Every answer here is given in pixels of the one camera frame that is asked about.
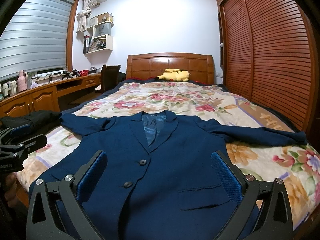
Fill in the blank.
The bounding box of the floral bed blanket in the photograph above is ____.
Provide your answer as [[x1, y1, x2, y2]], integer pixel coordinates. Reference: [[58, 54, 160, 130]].
[[17, 80, 319, 229]]

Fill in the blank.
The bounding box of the red basket on desk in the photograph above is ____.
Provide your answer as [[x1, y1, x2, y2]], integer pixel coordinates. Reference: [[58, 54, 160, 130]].
[[79, 69, 89, 76]]

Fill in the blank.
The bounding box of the black folded garment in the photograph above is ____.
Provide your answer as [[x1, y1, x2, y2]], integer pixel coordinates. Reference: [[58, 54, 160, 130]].
[[1, 110, 62, 135]]

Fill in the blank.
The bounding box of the grey window blind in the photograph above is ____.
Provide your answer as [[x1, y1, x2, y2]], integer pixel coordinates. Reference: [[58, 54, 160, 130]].
[[1, 0, 74, 80]]

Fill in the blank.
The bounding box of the white tied curtain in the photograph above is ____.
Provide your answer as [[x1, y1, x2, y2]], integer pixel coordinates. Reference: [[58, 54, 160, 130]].
[[76, 0, 100, 33]]

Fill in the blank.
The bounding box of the wooden desk with cabinets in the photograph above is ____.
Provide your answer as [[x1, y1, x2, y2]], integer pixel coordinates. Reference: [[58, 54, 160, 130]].
[[1, 73, 101, 117]]

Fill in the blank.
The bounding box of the wooden bed headboard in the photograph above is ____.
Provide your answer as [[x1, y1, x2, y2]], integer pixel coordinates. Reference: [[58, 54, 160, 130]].
[[126, 53, 215, 85]]

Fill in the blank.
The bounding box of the navy blue suit jacket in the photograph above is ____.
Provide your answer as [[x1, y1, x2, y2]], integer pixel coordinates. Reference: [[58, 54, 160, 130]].
[[41, 111, 306, 239]]

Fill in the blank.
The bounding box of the yellow Pikachu plush toy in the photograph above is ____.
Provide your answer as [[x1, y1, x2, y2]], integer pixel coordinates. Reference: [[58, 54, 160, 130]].
[[156, 68, 190, 82]]

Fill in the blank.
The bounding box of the white wall shelf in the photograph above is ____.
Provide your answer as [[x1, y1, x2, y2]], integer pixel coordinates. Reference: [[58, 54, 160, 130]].
[[84, 12, 114, 55]]

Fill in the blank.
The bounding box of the pink bottle on desk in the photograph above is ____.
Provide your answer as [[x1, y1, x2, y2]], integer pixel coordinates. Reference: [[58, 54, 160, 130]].
[[17, 70, 28, 93]]

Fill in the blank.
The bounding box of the dark wooden chair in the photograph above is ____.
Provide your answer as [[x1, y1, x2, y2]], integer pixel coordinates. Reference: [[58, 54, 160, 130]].
[[95, 64, 120, 93]]

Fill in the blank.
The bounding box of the louvered wooden wardrobe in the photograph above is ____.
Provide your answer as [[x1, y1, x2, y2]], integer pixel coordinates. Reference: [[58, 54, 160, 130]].
[[217, 0, 319, 133]]

